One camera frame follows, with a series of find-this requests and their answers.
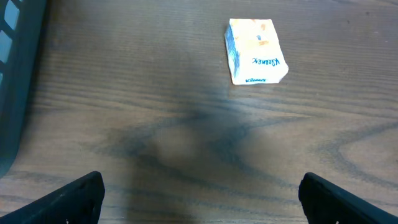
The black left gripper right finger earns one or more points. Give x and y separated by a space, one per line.
326 203

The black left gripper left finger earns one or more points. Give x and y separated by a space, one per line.
78 202

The small orange snack packet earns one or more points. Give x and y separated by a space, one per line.
254 53

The grey plastic mesh basket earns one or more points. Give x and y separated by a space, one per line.
22 25

